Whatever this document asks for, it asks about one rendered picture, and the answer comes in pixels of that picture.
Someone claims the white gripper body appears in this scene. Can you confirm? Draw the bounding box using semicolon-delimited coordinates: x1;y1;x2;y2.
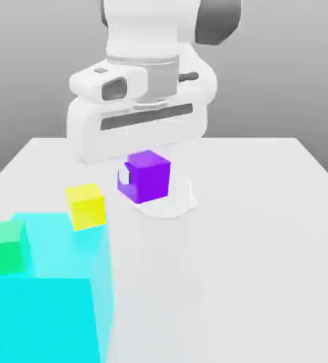
66;92;209;165

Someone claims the small purple cube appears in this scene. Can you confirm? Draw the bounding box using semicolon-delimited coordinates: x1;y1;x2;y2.
116;149;172;205

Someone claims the small yellow cube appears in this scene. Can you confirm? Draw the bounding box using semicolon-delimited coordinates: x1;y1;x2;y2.
65;182;108;232

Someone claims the small green cube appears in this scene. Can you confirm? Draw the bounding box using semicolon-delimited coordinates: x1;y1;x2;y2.
0;219;32;278

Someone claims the large cyan box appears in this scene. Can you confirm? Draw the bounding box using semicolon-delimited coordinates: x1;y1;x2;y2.
0;211;116;363

